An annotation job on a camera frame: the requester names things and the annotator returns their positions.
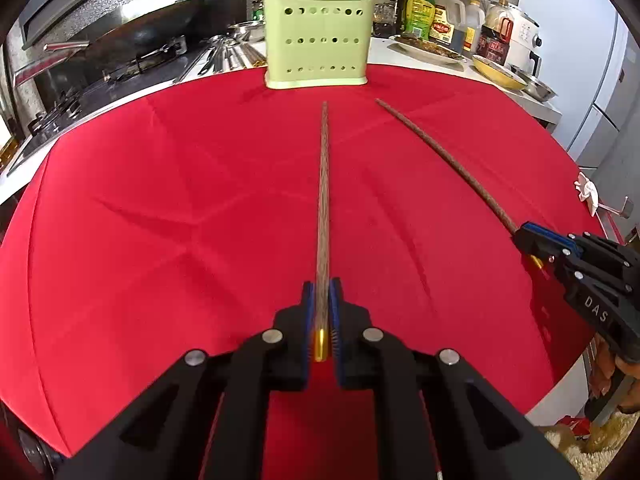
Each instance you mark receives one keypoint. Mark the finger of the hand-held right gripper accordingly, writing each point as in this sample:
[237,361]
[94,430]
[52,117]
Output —
[550,234]
[540,250]

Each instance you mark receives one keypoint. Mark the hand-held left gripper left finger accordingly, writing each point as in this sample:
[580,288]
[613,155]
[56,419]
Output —
[309,325]

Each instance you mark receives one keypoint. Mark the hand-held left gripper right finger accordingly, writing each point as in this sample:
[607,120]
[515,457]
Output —
[336,325]

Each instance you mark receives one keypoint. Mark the gold-capped wooden chopstick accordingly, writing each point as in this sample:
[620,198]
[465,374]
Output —
[500,209]
[324,185]

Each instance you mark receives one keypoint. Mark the green perforated utensil holder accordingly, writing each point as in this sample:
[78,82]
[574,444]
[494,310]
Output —
[315,55]

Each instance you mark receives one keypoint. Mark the pile of metal utensils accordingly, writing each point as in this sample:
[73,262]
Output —
[230,55]

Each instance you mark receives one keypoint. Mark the person's right hand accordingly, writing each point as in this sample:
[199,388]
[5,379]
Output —
[629,370]

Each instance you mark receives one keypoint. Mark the white plastic hook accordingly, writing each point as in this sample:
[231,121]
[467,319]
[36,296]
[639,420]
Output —
[586,192]

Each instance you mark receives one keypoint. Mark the red packet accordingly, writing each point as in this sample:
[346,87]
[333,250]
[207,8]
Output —
[574,425]

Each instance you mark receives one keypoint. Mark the beige fluffy rug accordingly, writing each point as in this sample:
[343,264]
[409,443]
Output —
[590,450]

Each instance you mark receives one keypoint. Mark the large steel bowl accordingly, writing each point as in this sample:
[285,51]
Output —
[536,87]

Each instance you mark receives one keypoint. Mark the yellow bowl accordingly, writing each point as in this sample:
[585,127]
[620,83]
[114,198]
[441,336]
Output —
[499,74]

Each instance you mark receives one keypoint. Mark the white refrigerator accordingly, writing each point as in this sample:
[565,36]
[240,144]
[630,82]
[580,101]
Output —
[585,60]

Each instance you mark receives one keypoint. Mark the white kitchen appliance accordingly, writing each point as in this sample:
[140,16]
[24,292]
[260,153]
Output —
[525,42]

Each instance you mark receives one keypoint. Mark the red tablecloth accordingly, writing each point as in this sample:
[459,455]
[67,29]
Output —
[150,210]

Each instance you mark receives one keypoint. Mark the dark bottle with red label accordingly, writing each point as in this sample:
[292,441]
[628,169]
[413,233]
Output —
[492,45]

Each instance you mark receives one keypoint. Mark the clear plastic jug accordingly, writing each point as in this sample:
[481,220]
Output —
[474,27]

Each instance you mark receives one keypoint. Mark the plate of food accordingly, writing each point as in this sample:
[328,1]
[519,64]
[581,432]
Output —
[427,49]

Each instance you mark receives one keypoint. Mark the red-labelled oil jug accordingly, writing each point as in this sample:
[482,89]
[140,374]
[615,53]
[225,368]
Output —
[446,25]

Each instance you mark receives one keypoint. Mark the green-labelled bottle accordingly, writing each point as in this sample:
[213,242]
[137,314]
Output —
[419,15]

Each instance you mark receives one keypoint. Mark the dark soy sauce bottle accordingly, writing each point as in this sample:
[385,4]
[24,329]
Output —
[398,5]

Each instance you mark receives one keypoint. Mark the round metal knob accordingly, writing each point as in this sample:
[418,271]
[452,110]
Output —
[37,450]

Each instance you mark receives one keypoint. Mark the small stainless steel bowl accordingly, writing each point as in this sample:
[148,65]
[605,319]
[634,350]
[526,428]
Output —
[246,31]

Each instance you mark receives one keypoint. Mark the black gas stove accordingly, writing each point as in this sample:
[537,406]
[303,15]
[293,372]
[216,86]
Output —
[115,80]

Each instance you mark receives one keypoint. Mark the green-lidded jar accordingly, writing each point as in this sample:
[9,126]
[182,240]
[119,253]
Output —
[258,11]

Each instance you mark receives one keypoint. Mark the black wok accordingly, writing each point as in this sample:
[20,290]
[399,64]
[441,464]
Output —
[135,20]

